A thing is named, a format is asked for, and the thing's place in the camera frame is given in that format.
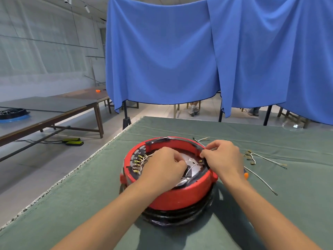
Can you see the person's right hand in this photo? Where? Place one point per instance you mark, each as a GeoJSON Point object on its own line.
{"type": "Point", "coordinates": [226, 158]}

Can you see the person's left hand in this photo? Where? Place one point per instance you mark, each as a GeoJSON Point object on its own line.
{"type": "Point", "coordinates": [162, 166]}

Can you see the person's left fingers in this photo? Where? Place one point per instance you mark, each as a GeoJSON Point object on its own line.
{"type": "Point", "coordinates": [180, 165]}

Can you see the person's right thumb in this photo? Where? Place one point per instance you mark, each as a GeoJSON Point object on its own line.
{"type": "Point", "coordinates": [208, 154]}

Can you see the person's right forearm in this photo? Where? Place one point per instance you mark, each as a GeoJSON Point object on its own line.
{"type": "Point", "coordinates": [262, 213]}

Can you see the person's left forearm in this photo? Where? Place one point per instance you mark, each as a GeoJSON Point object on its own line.
{"type": "Point", "coordinates": [111, 213]}

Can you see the red round appliance housing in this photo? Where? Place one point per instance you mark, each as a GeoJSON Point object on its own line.
{"type": "Point", "coordinates": [179, 197]}

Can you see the black curtain stand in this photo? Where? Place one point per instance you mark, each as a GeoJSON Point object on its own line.
{"type": "Point", "coordinates": [126, 119]}
{"type": "Point", "coordinates": [220, 111]}
{"type": "Point", "coordinates": [267, 115]}

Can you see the black round base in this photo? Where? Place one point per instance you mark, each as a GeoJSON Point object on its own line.
{"type": "Point", "coordinates": [177, 217]}

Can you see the wooden chair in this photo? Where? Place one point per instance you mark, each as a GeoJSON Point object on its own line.
{"type": "Point", "coordinates": [177, 110]}
{"type": "Point", "coordinates": [294, 117]}

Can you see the clear plastic bag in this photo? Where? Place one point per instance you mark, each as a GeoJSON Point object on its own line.
{"type": "Point", "coordinates": [292, 126]}

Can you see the green table cloth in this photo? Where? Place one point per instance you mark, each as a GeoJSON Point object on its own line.
{"type": "Point", "coordinates": [78, 205]}

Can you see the blue hanging curtain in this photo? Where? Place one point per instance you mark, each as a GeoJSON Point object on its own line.
{"type": "Point", "coordinates": [161, 49]}
{"type": "Point", "coordinates": [273, 49]}

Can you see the brown wooden table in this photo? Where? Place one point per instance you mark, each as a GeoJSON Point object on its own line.
{"type": "Point", "coordinates": [83, 94]}

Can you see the black metal bar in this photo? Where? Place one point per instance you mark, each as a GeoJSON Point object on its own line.
{"type": "Point", "coordinates": [33, 143]}

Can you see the wooden table with grey top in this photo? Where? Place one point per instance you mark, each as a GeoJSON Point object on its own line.
{"type": "Point", "coordinates": [31, 127]}

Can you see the white ceiling spotlight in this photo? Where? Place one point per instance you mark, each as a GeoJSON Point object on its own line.
{"type": "Point", "coordinates": [87, 8]}
{"type": "Point", "coordinates": [67, 0]}

